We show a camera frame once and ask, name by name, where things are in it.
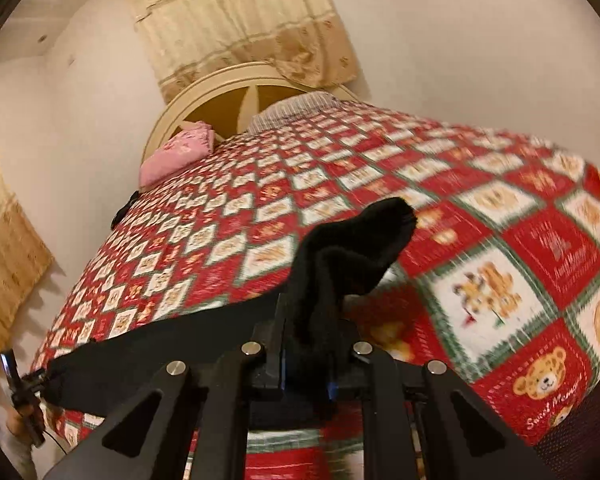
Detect cream wooden headboard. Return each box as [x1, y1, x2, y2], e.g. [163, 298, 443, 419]
[142, 61, 361, 171]

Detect thin black cable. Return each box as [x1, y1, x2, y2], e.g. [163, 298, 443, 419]
[42, 427, 73, 458]

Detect person's left hand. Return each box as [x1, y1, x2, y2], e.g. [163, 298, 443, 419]
[6, 405, 37, 437]

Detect dark bed base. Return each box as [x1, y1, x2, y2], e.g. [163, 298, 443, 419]
[527, 390, 600, 480]

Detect person's left forearm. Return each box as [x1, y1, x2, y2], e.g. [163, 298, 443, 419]
[5, 427, 40, 478]

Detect bed with red patterned sheet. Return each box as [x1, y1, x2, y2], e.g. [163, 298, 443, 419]
[30, 97, 600, 480]

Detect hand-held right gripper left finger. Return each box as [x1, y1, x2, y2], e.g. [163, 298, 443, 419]
[42, 294, 289, 480]

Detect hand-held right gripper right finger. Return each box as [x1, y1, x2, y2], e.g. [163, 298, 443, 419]
[329, 321, 548, 480]

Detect black pants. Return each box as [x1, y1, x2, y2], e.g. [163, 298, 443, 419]
[44, 197, 417, 431]

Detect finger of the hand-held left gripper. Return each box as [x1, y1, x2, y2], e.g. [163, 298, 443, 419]
[0, 349, 18, 401]

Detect pink pillow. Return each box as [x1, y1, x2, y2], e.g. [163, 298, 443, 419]
[139, 121, 217, 188]

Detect striped pillow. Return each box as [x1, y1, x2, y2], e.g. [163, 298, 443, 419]
[247, 91, 341, 133]

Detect dark cloth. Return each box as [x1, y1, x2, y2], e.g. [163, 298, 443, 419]
[111, 191, 141, 228]

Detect beige floral curtain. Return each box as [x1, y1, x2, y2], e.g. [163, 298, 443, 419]
[115, 0, 358, 106]
[0, 127, 55, 401]

